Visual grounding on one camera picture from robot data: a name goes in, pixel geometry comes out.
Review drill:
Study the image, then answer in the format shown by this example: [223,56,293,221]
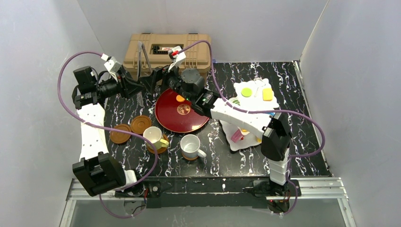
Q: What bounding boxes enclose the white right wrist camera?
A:
[168,46,186,72]

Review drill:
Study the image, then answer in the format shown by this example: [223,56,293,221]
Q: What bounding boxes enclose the white three-tier cake stand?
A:
[220,78,279,151]

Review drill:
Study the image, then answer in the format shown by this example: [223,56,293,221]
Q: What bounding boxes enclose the orange round cookie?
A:
[175,95,186,103]

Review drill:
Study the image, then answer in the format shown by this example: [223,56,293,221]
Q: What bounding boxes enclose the black tongs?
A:
[136,41,154,80]

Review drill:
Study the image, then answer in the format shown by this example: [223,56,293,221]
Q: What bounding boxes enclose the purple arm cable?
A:
[169,40,326,216]
[57,51,159,219]

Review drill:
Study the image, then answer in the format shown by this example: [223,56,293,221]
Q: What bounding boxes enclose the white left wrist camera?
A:
[101,53,122,81]

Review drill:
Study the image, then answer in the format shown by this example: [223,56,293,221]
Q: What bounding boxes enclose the brown wooden coaster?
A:
[130,115,152,135]

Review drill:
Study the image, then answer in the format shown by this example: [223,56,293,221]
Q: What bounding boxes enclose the round red tray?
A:
[155,89,209,133]

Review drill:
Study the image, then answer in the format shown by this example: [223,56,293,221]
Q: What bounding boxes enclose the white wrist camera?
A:
[168,46,186,72]
[101,53,122,81]

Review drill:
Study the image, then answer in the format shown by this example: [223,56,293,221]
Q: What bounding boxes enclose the pink rectangular cake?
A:
[230,129,244,143]

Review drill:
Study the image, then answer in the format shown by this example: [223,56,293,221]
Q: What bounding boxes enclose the dark brown coaster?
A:
[110,124,131,144]

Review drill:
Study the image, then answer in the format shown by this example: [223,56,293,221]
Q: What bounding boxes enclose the tan plastic toolbox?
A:
[122,33,211,80]

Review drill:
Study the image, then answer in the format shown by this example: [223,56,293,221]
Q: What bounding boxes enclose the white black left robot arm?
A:
[72,66,145,196]

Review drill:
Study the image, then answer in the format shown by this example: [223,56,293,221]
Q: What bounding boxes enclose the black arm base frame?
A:
[115,177,302,213]

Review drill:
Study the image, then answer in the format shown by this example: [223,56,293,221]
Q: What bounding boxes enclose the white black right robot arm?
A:
[138,67,292,185]

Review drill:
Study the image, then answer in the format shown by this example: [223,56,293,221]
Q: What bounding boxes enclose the small light wooden coaster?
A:
[183,156,198,161]

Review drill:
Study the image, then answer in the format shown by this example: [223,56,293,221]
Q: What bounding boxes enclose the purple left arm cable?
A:
[57,51,159,219]

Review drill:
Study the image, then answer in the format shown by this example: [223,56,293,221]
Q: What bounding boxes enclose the orange square cake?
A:
[262,87,274,102]

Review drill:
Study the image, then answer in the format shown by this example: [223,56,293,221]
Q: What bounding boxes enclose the white mug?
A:
[180,134,207,158]

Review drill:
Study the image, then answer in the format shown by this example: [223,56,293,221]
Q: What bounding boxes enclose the green round macaron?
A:
[241,87,253,97]

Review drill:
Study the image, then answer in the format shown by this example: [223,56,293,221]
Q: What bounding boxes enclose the pale yellow mug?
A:
[143,126,169,150]

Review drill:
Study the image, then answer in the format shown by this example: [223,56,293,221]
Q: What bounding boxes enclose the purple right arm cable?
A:
[169,40,326,216]

